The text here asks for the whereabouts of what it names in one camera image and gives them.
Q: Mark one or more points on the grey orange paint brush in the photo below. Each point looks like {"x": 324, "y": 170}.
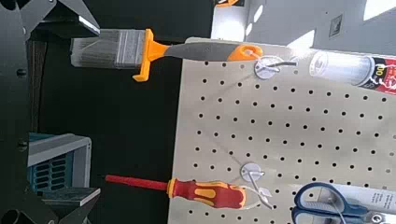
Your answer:
{"x": 199, "y": 51}

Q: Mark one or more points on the grey square wall plate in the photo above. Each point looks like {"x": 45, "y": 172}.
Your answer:
{"x": 336, "y": 25}

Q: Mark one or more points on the blue plastic crate grey rim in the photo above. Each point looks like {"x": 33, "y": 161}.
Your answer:
{"x": 59, "y": 146}

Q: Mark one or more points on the blue scissors on package card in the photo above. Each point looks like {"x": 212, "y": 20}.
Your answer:
{"x": 330, "y": 207}

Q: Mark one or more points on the beige perforated pegboard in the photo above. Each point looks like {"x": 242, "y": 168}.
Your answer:
{"x": 280, "y": 130}

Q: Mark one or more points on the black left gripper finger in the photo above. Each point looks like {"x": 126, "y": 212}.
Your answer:
{"x": 62, "y": 15}
{"x": 68, "y": 200}

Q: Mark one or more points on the white pegboard hook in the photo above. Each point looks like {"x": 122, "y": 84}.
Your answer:
{"x": 250, "y": 171}
{"x": 264, "y": 70}

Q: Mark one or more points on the red yellow screwdriver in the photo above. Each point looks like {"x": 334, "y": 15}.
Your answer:
{"x": 211, "y": 194}

